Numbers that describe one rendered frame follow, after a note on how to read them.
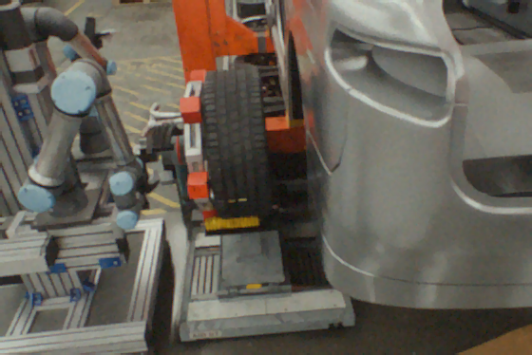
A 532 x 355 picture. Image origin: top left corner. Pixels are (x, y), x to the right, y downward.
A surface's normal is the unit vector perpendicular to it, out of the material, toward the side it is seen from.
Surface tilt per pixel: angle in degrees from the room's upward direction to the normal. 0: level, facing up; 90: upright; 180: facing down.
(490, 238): 96
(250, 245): 90
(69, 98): 83
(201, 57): 90
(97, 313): 0
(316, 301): 0
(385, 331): 0
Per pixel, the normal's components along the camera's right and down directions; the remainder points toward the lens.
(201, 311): -0.07, -0.84
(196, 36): 0.05, 0.53
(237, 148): 0.02, 0.11
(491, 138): -0.05, -0.62
